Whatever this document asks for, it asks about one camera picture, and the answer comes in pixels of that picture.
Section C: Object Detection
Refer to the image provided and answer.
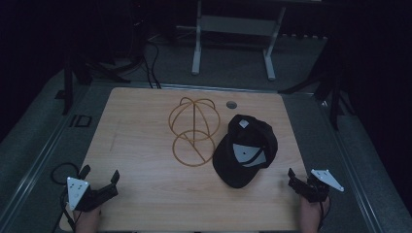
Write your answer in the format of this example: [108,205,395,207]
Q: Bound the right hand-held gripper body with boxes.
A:
[288,168,345,204]

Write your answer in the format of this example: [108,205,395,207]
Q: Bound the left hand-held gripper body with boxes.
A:
[66,176,120,213]

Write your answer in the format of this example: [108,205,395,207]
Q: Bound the black baseball cap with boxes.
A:
[212,114,279,190]

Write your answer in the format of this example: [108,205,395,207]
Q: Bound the gold wire hat stand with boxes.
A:
[167,96,222,168]

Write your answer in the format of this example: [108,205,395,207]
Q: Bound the person's left hand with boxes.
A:
[72,207,102,233]

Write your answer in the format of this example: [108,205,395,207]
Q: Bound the person's right hand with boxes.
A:
[298,194,331,233]

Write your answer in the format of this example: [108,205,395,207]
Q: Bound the black tripod stand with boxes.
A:
[54,45,132,117]
[277,40,356,132]

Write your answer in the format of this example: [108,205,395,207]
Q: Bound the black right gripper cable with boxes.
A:
[318,199,332,231]

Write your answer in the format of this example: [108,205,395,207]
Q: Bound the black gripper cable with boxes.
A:
[51,188,79,233]
[318,199,332,231]

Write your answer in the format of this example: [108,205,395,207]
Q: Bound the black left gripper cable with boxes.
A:
[51,188,79,233]

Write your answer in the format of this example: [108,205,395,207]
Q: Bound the black looped cable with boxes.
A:
[51,161,81,186]

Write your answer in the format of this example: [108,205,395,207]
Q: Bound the black floor cables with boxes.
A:
[141,35,163,90]

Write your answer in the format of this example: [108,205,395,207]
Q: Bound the white metal desk frame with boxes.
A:
[176,0,288,83]

